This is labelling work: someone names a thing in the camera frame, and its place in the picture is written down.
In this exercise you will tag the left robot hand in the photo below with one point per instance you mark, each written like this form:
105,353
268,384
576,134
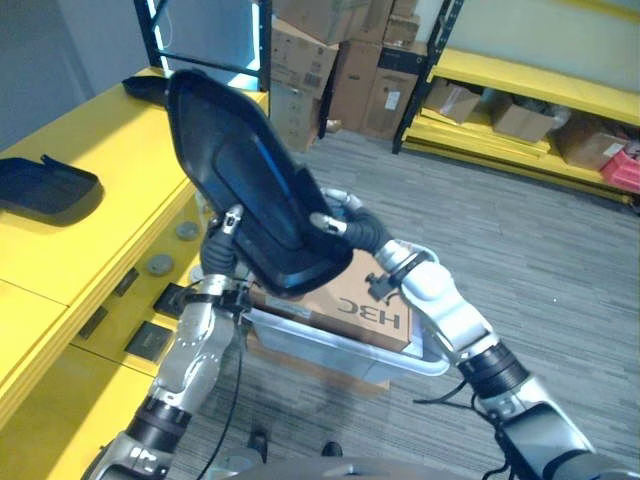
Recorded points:
217,252

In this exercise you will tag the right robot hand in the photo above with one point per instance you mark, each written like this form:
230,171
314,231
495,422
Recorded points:
367,230

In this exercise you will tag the black sole-shaped part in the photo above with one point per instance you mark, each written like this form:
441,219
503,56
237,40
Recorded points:
45,190
145,90
235,165

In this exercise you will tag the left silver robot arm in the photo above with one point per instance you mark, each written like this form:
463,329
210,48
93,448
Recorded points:
192,345

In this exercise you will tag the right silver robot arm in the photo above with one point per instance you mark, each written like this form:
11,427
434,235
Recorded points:
440,295

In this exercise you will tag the brown H3C cardboard box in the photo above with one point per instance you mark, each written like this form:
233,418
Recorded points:
345,300

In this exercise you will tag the tall cardboard box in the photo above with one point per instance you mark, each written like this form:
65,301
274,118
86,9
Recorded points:
390,105
355,85

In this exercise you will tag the clear plastic box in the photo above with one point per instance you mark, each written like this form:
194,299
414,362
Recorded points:
385,364

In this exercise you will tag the plain cardboard box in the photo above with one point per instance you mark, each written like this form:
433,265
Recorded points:
292,117

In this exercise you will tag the open cardboard box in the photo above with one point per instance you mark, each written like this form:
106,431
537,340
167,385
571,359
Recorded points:
520,122
452,102

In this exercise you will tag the flat cardboard under plastic box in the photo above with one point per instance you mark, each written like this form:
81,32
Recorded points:
372,386

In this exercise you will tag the yellow shelf unit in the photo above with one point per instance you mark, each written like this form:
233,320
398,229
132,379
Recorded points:
100,145

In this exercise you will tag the dark cardboard box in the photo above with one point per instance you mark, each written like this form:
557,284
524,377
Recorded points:
400,57

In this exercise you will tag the small cardboard box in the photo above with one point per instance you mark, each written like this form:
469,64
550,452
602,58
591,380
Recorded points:
400,30

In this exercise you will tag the wide cardboard box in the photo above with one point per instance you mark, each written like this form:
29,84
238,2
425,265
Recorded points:
320,17

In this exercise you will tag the yellow shelf with black posts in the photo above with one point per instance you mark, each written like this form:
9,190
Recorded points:
525,75

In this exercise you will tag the cardboard box with white label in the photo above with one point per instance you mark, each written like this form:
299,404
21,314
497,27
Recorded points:
587,145

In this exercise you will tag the grey round disc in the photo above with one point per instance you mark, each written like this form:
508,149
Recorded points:
186,231
160,264

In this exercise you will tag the dark square floor plate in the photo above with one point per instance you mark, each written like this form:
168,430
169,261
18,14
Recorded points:
146,341
93,324
126,281
169,300

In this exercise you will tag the right dark robot foot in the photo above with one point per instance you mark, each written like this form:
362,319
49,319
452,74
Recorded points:
332,449

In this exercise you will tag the grey robot torso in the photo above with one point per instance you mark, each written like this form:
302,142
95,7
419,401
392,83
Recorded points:
300,472

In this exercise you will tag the red plastic crate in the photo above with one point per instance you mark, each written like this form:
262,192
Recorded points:
622,172

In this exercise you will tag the black shelf upright frame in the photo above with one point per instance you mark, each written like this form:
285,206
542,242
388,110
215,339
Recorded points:
150,35

